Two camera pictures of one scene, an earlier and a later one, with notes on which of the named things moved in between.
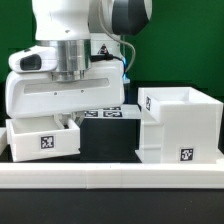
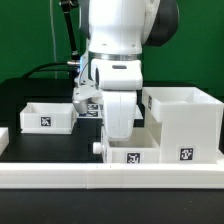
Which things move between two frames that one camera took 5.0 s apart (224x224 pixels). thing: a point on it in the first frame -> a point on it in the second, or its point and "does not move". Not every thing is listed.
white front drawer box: (41, 138) -> (143, 147)
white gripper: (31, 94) -> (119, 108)
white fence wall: (111, 175) does not move
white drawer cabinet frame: (180, 125) does not move
